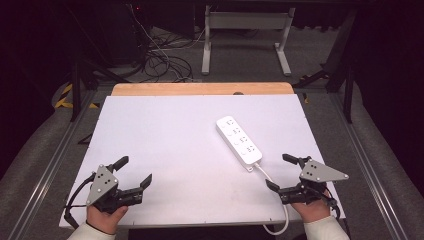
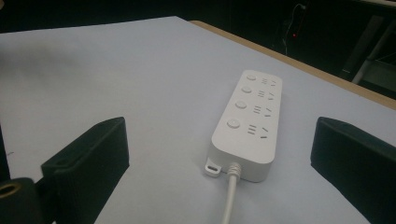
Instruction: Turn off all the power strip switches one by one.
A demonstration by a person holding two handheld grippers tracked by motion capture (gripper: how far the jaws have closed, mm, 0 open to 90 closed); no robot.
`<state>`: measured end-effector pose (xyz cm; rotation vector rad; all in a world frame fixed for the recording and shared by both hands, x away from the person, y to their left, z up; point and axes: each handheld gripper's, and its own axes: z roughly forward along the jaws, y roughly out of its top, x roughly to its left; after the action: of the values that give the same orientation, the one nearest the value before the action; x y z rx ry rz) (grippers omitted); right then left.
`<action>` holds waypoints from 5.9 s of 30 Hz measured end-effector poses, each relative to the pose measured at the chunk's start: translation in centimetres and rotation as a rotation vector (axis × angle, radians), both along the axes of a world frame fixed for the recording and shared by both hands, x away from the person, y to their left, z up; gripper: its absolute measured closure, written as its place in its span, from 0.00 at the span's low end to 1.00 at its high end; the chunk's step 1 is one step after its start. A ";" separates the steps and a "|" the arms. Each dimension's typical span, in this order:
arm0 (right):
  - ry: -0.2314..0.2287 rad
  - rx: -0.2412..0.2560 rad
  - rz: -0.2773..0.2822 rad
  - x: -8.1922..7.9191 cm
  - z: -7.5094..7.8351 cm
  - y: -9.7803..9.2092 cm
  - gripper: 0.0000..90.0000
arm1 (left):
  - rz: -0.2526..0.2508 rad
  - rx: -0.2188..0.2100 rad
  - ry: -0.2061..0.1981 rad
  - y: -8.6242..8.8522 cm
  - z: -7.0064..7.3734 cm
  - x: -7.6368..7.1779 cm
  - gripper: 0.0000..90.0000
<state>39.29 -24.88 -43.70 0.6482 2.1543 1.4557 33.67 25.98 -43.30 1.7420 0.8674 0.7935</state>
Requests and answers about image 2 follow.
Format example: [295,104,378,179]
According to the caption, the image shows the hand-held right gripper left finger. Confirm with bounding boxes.
[40,116,131,224]

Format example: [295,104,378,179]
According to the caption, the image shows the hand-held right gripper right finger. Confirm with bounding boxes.
[309,116,396,224]

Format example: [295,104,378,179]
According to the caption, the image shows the white power strip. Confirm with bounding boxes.
[204,69,284,184]

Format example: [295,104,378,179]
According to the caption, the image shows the metal stand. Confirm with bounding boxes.
[340,13,396,86]

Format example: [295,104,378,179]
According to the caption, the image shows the white power strip cable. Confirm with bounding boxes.
[220,174,239,224]

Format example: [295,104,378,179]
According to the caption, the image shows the dark hanging cable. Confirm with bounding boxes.
[281,2,309,55]

